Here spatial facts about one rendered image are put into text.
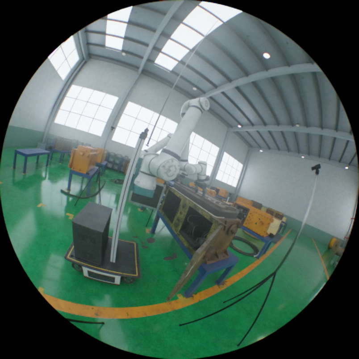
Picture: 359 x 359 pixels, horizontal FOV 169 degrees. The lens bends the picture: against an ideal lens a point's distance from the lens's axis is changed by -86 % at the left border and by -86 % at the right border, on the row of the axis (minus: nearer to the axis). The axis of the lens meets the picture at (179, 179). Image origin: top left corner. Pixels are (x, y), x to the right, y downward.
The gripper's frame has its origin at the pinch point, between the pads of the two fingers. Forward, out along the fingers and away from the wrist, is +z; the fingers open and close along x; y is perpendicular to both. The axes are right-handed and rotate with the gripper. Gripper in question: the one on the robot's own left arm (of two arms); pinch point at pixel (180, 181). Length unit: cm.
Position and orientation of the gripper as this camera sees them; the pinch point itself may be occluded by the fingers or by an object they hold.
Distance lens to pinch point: 226.9
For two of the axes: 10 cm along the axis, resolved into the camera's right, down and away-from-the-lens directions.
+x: -5.0, -1.2, -8.6
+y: -8.0, -3.2, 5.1
